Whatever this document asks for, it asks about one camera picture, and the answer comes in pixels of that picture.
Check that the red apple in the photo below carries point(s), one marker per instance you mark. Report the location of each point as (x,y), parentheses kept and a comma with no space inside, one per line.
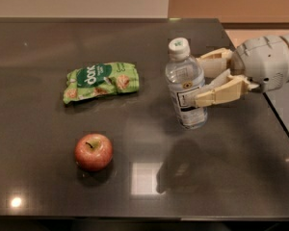
(93,152)

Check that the adjacent grey table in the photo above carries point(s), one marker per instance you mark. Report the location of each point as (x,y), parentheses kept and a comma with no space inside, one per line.
(279,101)

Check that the green snack bag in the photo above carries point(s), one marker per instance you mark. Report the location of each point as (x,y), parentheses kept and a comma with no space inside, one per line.
(100,80)

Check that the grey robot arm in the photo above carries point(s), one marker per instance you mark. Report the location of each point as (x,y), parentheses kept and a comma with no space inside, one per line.
(257,65)

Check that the clear blue-label plastic bottle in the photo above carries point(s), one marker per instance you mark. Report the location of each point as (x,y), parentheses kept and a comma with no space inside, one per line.
(184,75)

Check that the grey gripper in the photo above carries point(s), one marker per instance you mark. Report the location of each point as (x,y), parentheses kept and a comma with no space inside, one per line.
(262,63)

